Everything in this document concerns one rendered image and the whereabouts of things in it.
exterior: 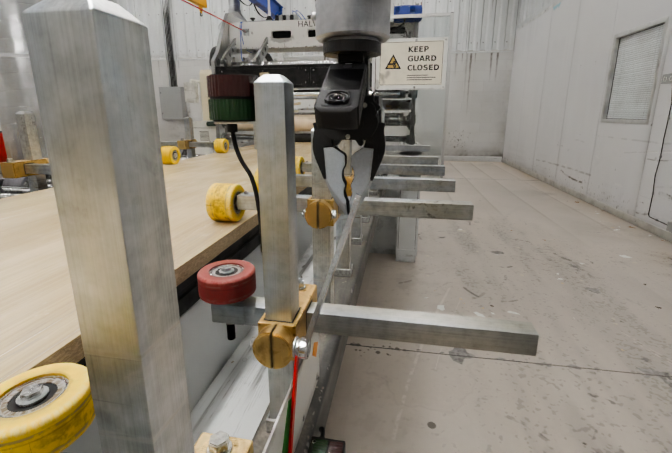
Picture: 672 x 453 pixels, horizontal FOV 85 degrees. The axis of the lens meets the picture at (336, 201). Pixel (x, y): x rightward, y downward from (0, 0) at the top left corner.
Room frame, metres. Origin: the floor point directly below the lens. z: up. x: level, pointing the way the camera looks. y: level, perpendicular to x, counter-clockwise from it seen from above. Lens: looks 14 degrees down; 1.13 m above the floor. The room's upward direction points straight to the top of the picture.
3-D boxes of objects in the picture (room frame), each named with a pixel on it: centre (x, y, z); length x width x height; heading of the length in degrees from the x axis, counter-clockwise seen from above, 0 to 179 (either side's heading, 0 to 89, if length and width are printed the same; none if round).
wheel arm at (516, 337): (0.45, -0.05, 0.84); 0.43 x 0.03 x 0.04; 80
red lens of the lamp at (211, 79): (0.44, 0.12, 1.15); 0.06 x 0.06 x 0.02
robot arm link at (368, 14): (0.48, -0.02, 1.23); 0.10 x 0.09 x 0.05; 80
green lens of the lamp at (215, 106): (0.44, 0.12, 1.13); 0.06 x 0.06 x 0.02
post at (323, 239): (0.68, 0.02, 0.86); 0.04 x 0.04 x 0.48; 80
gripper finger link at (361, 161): (0.48, -0.04, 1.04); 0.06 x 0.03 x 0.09; 170
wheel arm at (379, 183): (0.96, -0.05, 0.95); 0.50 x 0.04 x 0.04; 80
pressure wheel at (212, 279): (0.49, 0.16, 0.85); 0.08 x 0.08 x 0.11
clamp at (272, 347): (0.45, 0.07, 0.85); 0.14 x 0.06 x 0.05; 170
